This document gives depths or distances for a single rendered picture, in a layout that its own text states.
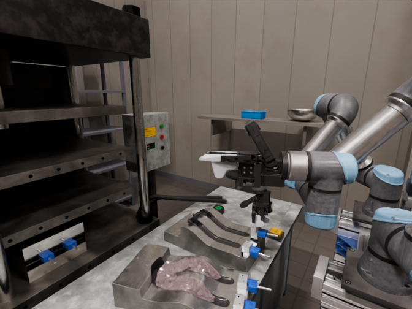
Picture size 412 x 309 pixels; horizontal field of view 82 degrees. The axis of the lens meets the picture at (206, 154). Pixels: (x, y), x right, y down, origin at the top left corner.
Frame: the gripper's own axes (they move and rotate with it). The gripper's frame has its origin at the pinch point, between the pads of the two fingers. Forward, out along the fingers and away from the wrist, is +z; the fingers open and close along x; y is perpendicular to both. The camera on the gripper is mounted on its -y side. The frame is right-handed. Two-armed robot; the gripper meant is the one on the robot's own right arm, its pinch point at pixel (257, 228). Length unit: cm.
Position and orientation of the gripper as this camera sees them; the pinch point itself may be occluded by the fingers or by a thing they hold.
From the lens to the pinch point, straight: 128.9
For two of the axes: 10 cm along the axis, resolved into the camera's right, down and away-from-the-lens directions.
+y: 8.4, 0.0, -5.5
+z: 0.4, 10.0, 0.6
